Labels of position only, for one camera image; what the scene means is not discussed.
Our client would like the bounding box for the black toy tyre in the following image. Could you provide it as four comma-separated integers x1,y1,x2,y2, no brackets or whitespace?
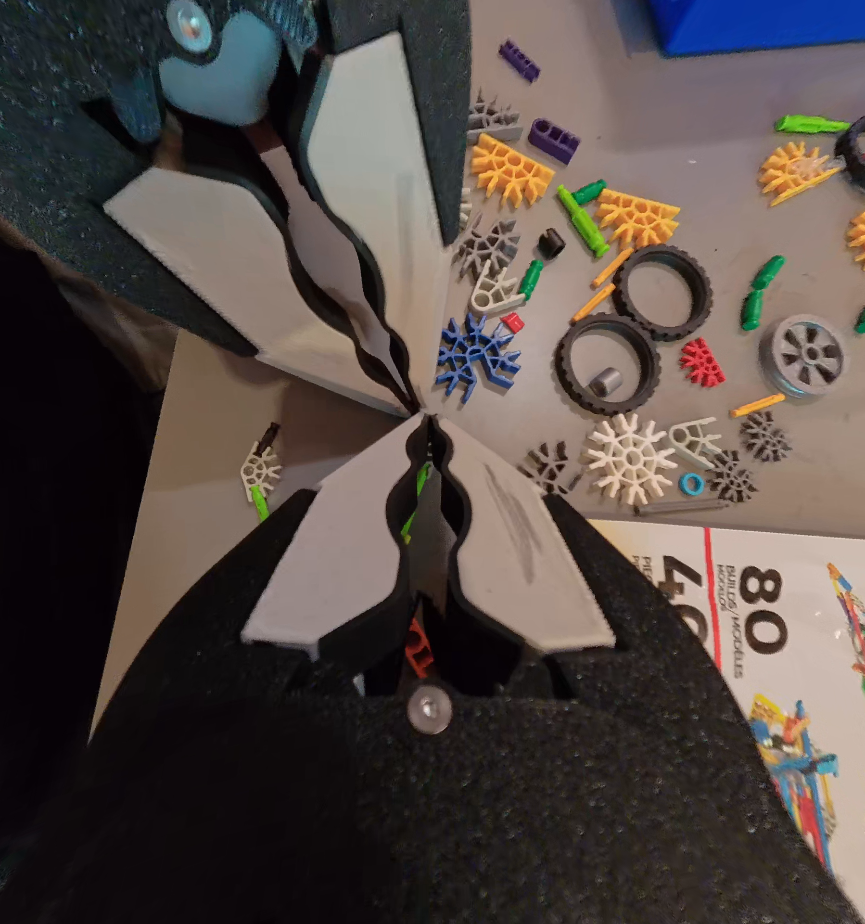
554,312,662,418
611,244,715,342

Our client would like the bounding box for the grey wheel hub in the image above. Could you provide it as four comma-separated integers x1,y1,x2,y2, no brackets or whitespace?
759,314,851,399

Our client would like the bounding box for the toy wheel with tyre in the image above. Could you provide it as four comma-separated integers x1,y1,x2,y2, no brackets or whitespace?
834,113,865,199

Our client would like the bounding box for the chunky purple connector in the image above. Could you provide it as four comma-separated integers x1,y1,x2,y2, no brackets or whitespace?
528,117,581,166

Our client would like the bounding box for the slim purple connector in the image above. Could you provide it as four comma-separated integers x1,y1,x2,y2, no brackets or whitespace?
497,39,542,82

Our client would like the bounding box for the dark grey snowflake connector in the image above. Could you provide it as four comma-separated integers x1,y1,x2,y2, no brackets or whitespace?
705,451,758,504
738,410,793,463
453,213,522,281

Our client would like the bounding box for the building set instruction booklet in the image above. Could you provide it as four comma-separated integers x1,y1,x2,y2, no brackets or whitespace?
587,518,865,899

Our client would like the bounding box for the grey fan connector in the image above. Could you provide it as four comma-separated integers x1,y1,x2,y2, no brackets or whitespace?
467,90,523,145

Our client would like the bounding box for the light green toy rod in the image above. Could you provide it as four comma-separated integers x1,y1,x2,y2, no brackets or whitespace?
774,113,852,135
557,185,611,258

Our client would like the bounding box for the white snowflake connector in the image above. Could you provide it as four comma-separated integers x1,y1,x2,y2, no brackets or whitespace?
580,413,679,506

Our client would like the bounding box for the blue plastic box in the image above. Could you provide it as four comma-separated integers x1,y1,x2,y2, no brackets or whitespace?
645,0,865,57

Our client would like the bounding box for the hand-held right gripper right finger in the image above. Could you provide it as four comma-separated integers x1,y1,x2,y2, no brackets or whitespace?
431,417,619,676

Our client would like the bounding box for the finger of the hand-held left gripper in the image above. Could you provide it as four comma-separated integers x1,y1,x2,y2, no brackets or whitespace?
102,166,418,418
297,32,455,414

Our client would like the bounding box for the red fan connector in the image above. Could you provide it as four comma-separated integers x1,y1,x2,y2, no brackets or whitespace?
678,336,727,388

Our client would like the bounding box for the blue snowflake connector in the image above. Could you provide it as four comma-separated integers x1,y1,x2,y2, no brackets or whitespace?
436,312,523,404

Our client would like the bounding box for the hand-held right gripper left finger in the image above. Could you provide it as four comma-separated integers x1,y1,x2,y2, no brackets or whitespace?
239,413,431,676

